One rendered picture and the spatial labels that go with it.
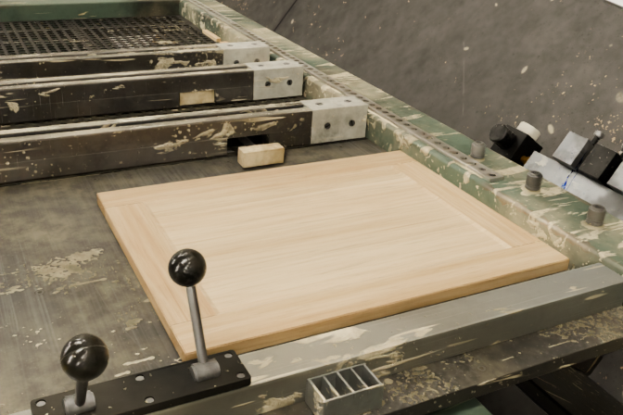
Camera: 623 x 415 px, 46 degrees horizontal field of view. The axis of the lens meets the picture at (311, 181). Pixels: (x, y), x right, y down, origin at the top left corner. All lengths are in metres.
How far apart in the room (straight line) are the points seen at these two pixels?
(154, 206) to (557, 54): 1.72
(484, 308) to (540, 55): 1.77
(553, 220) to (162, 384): 0.64
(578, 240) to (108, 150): 0.77
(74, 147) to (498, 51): 1.78
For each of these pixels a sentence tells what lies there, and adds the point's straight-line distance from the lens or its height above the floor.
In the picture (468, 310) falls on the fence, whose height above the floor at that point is 1.10.
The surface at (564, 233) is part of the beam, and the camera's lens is 1.11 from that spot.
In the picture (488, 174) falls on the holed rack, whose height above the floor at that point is 0.89.
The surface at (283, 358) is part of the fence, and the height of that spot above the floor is 1.30.
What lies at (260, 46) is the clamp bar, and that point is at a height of 0.95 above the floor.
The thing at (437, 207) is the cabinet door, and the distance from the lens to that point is 1.20.
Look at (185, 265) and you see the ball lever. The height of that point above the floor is 1.44.
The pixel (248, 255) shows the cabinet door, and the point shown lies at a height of 1.23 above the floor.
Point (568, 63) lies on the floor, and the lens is 2.53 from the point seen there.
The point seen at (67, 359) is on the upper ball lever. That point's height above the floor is 1.54.
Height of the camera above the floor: 1.81
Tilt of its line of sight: 36 degrees down
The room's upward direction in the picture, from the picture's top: 59 degrees counter-clockwise
